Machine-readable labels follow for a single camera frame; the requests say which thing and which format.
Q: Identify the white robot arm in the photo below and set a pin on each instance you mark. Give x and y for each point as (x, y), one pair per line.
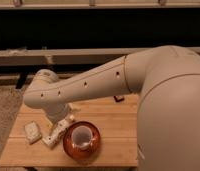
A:
(167, 80)

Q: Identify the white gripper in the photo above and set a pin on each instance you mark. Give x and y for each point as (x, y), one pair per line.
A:
(61, 117)

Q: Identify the long beige wall rail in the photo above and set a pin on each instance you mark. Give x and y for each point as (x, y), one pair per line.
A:
(26, 57)

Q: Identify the white sponge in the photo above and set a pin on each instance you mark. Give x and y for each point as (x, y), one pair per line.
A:
(32, 131)

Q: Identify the orange-brown saucer plate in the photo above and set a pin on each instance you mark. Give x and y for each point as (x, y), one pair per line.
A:
(74, 152)

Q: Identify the white ceramic cup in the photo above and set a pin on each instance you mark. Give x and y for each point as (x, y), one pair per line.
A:
(82, 137)

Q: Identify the wooden table board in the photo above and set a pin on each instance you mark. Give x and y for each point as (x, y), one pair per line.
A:
(115, 121)

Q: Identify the small dark rectangular block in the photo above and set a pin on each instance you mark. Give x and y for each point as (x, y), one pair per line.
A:
(118, 98)

